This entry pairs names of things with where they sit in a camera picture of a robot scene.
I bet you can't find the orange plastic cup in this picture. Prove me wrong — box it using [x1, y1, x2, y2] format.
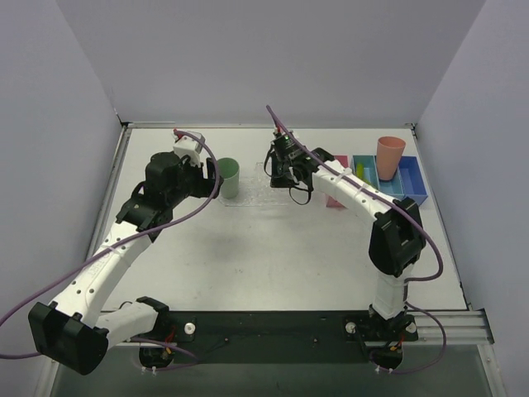
[376, 136, 406, 181]

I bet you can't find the large clear textured tray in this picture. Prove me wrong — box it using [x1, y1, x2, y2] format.
[219, 166, 291, 207]

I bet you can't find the light blue organizer box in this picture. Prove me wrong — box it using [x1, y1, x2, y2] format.
[350, 155, 404, 200]

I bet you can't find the green plastic cup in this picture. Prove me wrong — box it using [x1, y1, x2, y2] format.
[218, 157, 240, 199]

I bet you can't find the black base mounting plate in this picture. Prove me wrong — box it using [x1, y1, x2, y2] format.
[139, 310, 418, 367]

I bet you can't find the pink organizer box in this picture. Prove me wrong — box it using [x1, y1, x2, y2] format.
[325, 155, 349, 209]

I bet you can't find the aluminium rail frame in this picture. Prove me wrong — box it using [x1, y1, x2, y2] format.
[411, 309, 495, 345]

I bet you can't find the dark blue organizer box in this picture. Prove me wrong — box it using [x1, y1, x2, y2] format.
[398, 156, 428, 206]

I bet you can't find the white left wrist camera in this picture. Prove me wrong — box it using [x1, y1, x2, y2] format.
[173, 129, 206, 166]

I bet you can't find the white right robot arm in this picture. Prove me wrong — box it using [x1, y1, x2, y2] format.
[264, 131, 426, 320]

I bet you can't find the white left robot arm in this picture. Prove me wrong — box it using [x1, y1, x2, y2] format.
[28, 152, 222, 375]

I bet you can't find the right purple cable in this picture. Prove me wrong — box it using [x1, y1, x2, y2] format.
[264, 105, 450, 375]

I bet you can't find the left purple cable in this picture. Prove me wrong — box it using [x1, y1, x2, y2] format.
[0, 131, 222, 371]

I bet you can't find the purple cable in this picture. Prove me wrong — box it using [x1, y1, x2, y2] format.
[264, 105, 450, 375]
[0, 131, 222, 371]

